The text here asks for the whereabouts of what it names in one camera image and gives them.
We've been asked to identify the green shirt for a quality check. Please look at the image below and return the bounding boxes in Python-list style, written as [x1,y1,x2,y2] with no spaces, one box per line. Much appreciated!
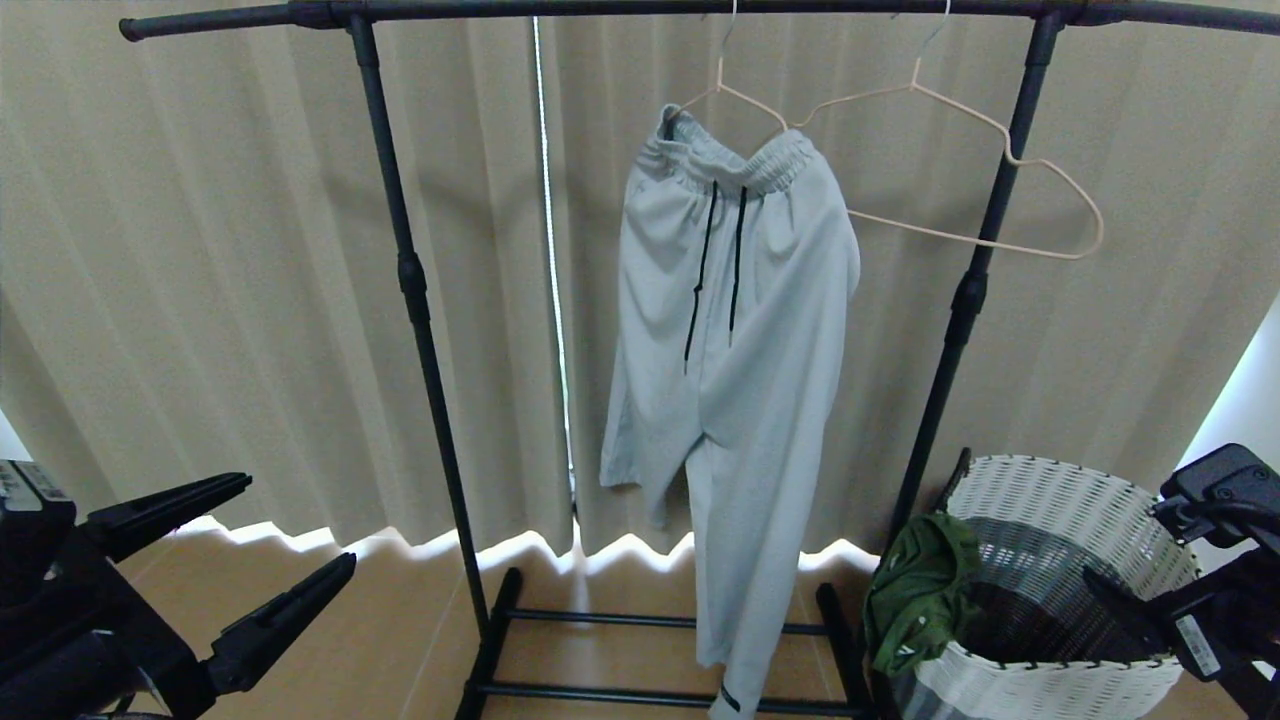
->
[862,511,984,679]

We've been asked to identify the beige curtain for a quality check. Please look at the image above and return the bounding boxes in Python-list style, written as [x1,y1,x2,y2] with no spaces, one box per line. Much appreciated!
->
[0,0,1280,566]

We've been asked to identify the pale grey shorts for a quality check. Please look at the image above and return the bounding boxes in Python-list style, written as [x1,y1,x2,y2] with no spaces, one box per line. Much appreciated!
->
[599,102,864,720]

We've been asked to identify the white laundry basket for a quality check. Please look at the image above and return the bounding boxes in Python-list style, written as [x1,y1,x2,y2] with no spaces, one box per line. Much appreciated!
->
[888,446,1202,720]

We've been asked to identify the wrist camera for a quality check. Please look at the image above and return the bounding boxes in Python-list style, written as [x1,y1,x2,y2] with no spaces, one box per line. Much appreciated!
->
[1154,444,1280,552]
[0,459,80,601]

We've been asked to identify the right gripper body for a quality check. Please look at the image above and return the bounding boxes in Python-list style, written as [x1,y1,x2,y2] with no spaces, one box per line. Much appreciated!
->
[1150,545,1280,720]

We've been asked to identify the pink clothes hanger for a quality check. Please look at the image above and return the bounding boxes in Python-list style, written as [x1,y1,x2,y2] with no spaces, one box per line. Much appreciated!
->
[664,0,793,139]
[788,0,1106,262]

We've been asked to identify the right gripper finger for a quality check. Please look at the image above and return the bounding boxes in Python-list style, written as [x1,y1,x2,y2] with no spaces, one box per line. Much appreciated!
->
[1084,566,1192,652]

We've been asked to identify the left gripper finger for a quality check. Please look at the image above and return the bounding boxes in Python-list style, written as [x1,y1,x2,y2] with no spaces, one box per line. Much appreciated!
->
[84,471,254,564]
[204,551,359,697]

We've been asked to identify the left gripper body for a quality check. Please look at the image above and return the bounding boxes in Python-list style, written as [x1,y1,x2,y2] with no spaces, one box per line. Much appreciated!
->
[0,518,218,720]

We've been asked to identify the black clothes rack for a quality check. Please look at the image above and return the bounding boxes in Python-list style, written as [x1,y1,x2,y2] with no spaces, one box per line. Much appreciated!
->
[117,0,1280,720]

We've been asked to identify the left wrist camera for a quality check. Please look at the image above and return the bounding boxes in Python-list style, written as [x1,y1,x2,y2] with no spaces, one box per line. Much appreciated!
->
[0,459,80,601]

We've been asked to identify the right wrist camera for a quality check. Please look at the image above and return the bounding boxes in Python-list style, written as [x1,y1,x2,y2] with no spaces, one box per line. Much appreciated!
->
[1154,444,1280,552]

